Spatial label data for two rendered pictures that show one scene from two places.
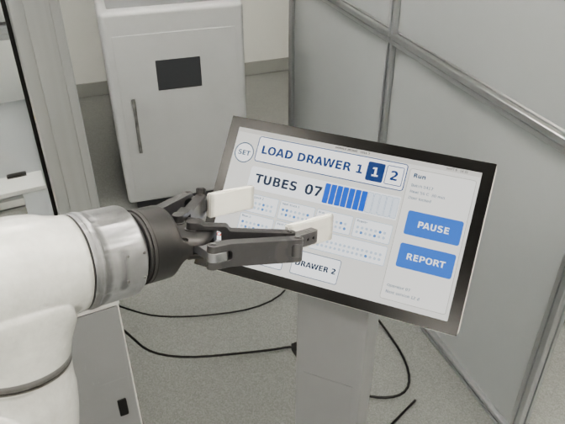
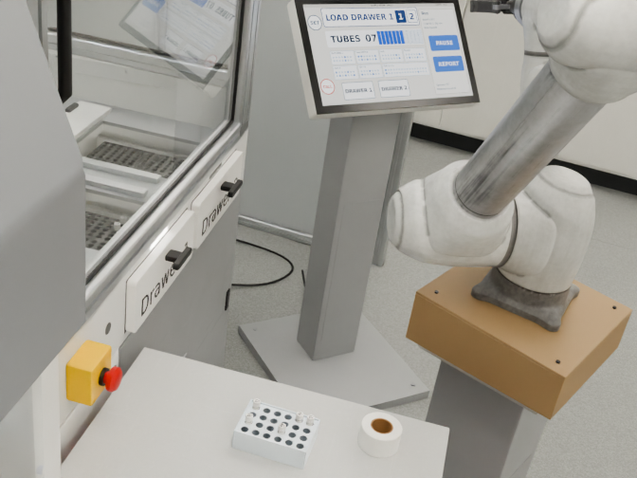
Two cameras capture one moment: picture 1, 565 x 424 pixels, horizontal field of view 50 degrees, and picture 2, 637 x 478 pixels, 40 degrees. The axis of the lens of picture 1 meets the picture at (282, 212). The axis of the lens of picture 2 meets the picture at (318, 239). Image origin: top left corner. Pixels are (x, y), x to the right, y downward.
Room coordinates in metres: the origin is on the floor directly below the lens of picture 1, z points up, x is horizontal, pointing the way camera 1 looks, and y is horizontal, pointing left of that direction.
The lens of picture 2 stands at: (-0.26, 1.81, 1.79)
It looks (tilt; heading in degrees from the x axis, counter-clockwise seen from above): 30 degrees down; 305
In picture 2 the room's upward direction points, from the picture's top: 9 degrees clockwise
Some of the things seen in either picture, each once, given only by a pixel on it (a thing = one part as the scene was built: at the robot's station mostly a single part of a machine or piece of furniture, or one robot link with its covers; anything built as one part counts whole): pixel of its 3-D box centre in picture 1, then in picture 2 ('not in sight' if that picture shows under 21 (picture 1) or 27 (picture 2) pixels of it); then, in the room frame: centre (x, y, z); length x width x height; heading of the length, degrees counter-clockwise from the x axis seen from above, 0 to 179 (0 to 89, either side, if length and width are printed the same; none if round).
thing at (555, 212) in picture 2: not in sight; (545, 223); (0.25, 0.35, 1.03); 0.18 x 0.16 x 0.22; 49
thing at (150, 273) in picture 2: not in sight; (162, 267); (0.76, 0.85, 0.87); 0.29 x 0.02 x 0.11; 116
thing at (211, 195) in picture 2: not in sight; (217, 197); (0.90, 0.57, 0.87); 0.29 x 0.02 x 0.11; 116
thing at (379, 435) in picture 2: not in sight; (379, 434); (0.25, 0.81, 0.78); 0.07 x 0.07 x 0.04
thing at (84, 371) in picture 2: not in sight; (90, 373); (0.60, 1.14, 0.88); 0.07 x 0.05 x 0.07; 116
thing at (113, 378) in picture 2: not in sight; (110, 377); (0.57, 1.13, 0.88); 0.04 x 0.03 x 0.04; 116
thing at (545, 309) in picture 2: not in sight; (532, 278); (0.25, 0.32, 0.90); 0.22 x 0.18 x 0.06; 101
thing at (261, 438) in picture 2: not in sight; (276, 432); (0.37, 0.94, 0.78); 0.12 x 0.08 x 0.04; 24
